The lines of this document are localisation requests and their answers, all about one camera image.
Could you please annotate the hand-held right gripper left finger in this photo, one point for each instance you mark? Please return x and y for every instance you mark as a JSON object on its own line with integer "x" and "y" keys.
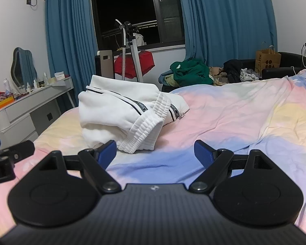
{"x": 108, "y": 151}

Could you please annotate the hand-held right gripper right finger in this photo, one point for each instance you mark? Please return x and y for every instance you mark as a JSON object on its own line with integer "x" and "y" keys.
{"x": 202, "y": 150}

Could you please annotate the white pants with striped trim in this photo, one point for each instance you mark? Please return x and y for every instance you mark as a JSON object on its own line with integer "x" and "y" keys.
{"x": 122, "y": 112}

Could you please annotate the white dresser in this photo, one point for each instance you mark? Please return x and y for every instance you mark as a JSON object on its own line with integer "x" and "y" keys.
{"x": 20, "y": 112}

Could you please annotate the orange box with colourful things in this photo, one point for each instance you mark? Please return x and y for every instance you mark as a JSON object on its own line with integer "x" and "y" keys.
{"x": 1, "y": 102}

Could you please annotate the pastel rainbow bed sheet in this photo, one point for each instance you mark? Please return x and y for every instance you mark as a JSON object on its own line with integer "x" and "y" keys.
{"x": 232, "y": 112}

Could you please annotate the beige garment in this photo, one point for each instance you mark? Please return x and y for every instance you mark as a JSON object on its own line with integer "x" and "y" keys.
{"x": 218, "y": 77}

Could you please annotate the green garment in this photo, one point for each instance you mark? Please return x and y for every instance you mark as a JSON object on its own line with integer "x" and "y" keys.
{"x": 191, "y": 72}

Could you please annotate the white tissue box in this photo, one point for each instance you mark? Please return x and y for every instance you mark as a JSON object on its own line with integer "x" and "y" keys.
{"x": 59, "y": 76}

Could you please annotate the black clothing pile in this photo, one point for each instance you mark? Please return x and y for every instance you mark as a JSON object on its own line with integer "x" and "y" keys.
{"x": 233, "y": 70}

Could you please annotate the beige heater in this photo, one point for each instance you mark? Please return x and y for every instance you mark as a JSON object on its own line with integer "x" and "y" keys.
{"x": 105, "y": 63}

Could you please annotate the red garment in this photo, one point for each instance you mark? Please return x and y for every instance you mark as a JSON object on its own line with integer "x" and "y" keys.
{"x": 125, "y": 65}

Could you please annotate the white patterned cloth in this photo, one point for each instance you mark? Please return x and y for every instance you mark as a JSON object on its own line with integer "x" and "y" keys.
{"x": 248, "y": 75}

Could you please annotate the garment steamer stand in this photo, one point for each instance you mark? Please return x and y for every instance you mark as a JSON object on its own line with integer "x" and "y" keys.
{"x": 135, "y": 53}

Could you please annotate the brown paper bag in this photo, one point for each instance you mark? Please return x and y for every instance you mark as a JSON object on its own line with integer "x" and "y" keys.
{"x": 267, "y": 61}

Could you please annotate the white hanging cloth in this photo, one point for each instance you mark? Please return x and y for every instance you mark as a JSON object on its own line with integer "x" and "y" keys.
{"x": 139, "y": 38}

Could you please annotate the blue curtain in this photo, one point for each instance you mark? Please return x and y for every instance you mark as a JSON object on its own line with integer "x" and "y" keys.
{"x": 71, "y": 35}
{"x": 224, "y": 20}

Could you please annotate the black sofa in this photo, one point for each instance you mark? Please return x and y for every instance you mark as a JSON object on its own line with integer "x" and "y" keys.
{"x": 290, "y": 62}

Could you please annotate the dark window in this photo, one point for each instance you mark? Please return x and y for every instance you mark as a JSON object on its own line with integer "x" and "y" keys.
{"x": 127, "y": 2}

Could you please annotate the wavy frame mirror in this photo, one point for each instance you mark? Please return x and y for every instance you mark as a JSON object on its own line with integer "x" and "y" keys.
{"x": 24, "y": 66}

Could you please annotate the black wall socket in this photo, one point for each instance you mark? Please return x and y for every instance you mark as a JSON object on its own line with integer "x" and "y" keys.
{"x": 29, "y": 1}

